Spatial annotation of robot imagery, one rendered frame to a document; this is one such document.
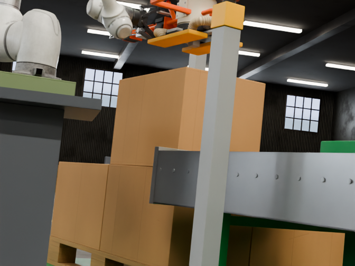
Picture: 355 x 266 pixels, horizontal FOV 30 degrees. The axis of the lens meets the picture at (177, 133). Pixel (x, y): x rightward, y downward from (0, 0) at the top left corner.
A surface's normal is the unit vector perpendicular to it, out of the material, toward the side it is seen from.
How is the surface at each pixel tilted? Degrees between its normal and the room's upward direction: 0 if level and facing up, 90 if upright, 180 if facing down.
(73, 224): 90
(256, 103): 90
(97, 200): 90
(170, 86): 90
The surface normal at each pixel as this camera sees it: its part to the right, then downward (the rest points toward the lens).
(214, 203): 0.54, -0.01
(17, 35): -0.48, -0.18
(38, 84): 0.19, -0.06
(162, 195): -0.84, -0.13
